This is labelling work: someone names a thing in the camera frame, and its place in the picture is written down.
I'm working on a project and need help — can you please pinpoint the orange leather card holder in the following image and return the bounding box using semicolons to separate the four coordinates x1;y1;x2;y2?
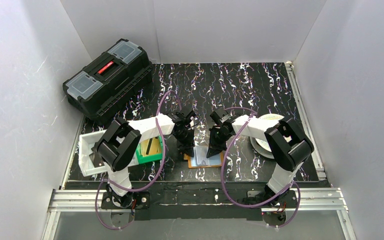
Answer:
183;146;224;169

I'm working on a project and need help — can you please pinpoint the dark credit card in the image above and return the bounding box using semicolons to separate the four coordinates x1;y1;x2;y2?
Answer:
145;138;153;155

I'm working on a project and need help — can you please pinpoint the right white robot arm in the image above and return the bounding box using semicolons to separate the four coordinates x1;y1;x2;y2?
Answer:
206;109;315;195

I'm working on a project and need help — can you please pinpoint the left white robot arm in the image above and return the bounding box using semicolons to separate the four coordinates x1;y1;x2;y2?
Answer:
92;110;197;198

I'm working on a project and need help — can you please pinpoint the gold card in bin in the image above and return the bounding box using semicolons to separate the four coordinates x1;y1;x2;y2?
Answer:
139;137;162;157

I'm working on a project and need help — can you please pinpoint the white filament spool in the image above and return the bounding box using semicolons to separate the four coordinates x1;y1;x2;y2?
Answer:
249;113;284;160

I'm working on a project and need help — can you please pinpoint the green plastic bin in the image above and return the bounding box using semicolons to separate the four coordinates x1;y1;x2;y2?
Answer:
135;136;163;164

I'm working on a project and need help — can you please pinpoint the black plastic toolbox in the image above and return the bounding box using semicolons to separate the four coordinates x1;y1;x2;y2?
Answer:
62;38;153;125

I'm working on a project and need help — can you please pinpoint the white foam tray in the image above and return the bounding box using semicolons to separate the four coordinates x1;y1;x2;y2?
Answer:
78;130;139;177

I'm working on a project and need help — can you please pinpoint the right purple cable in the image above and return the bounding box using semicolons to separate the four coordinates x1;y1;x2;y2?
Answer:
220;106;302;229

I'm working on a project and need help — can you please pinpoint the purple cable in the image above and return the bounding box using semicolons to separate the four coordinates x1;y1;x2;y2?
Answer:
220;106;302;229
94;90;183;231

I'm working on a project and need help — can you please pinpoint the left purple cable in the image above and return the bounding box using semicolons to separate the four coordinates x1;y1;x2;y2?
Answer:
94;90;183;231

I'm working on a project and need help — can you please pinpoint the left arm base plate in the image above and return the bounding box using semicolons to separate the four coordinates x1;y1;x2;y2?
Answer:
98;191;151;210

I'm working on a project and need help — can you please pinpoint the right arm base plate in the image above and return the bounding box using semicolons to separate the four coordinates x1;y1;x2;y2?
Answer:
246;188;300;210

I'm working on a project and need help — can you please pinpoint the aluminium frame rail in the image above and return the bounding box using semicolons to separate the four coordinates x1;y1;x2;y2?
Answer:
42;183;356;240

